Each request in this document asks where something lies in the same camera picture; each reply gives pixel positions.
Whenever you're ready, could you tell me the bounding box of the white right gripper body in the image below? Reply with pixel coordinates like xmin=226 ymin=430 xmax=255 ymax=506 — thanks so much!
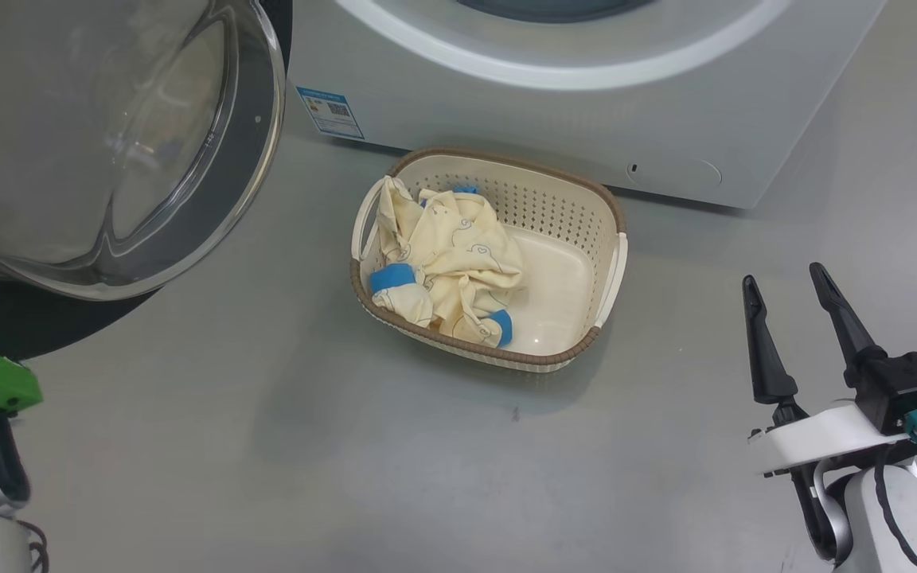
xmin=747 ymin=402 xmax=913 ymax=477

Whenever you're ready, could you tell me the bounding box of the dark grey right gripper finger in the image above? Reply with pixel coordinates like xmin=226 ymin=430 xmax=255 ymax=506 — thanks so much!
xmin=809 ymin=263 xmax=889 ymax=375
xmin=742 ymin=275 xmax=800 ymax=405

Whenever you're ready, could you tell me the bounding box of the glass washing machine door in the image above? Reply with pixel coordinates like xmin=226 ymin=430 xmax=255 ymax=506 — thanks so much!
xmin=0 ymin=0 xmax=294 ymax=363

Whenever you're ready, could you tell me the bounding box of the white appliance access flap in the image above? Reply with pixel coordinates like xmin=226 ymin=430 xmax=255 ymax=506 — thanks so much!
xmin=626 ymin=155 xmax=724 ymax=190

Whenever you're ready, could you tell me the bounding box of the white front-load washing machine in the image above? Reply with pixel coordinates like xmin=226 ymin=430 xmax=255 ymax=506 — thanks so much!
xmin=287 ymin=0 xmax=889 ymax=209

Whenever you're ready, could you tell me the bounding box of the cream perforated laundry basket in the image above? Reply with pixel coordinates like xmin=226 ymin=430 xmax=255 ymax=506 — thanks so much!
xmin=349 ymin=147 xmax=629 ymax=373

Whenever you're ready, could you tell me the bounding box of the blue energy label sticker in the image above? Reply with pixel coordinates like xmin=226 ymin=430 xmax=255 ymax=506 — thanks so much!
xmin=296 ymin=86 xmax=365 ymax=141

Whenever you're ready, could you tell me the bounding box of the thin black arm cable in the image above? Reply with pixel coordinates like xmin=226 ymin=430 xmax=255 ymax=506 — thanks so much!
xmin=874 ymin=446 xmax=917 ymax=573

